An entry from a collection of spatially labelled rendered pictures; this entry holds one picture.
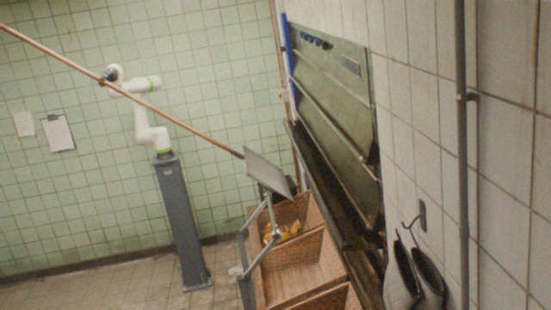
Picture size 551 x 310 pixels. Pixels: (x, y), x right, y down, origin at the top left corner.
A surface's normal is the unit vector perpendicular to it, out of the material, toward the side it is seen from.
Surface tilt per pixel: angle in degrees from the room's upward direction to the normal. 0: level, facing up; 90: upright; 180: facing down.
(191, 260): 90
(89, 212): 90
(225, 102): 90
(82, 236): 90
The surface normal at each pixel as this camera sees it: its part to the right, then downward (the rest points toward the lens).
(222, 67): 0.11, 0.33
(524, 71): -0.98, 0.18
